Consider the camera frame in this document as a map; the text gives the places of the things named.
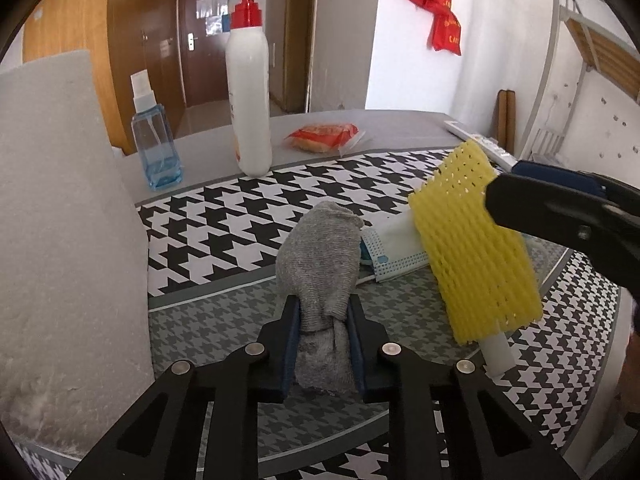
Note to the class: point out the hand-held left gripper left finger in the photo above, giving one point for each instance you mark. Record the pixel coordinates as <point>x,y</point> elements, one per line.
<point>290,355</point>

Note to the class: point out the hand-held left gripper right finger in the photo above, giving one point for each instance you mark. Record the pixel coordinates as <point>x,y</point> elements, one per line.
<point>356,355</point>

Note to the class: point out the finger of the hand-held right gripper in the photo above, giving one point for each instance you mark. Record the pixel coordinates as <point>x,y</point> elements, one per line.
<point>560,175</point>
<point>540,210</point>

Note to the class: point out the yellow foam fruit net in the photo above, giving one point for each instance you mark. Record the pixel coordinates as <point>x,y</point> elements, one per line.
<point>475,260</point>

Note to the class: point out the grey sock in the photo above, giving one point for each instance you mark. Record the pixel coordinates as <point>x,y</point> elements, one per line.
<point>320,260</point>

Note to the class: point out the blue face mask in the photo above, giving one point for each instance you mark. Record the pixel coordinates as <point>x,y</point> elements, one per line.
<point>395,255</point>

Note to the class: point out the translucent white plastic piece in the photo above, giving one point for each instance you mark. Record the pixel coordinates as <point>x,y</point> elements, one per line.
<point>497,355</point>

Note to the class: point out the white foam box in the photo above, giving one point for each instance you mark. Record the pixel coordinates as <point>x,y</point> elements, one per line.
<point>65,260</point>

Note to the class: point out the brown wooden boards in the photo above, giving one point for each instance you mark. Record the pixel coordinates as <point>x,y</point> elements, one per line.
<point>506,120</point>

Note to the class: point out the white remote control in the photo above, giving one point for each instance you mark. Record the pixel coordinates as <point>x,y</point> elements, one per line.
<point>480,142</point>

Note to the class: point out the houndstooth tablecloth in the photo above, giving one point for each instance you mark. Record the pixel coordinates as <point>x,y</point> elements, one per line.
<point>225,240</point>

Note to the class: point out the white metal bunk bed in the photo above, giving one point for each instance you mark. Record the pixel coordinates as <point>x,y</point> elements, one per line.
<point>595,45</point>

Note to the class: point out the red bags on hooks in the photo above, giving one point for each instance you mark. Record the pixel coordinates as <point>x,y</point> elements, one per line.
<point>435,5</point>

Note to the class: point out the red snack packet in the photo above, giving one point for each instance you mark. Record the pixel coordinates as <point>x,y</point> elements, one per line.
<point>322,137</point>

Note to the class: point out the blue spray bottle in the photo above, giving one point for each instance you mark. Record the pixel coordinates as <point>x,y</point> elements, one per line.
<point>155,150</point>

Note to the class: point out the white lotion pump bottle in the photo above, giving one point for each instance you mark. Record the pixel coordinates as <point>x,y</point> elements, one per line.
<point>250,95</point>

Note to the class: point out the dark brown entry door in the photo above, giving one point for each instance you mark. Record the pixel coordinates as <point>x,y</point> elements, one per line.
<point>205,70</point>

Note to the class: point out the wooden wardrobe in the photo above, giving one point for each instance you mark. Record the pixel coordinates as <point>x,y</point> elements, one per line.
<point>65,20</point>

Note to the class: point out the brown side door frame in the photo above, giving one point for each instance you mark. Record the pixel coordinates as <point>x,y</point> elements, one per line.
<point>300,35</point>

